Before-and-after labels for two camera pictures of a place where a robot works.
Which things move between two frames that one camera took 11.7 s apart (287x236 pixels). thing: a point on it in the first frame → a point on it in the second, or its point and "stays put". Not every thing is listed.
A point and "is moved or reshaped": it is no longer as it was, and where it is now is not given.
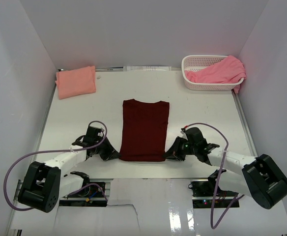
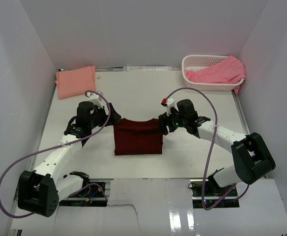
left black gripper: (110, 153) → (114, 117)
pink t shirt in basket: (230, 70) stays put
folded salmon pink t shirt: (75, 82) stays put
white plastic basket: (191, 62) stays put
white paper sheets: (147, 68) stays put
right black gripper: (174, 150) → (164, 122)
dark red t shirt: (144, 132) is moved or reshaped
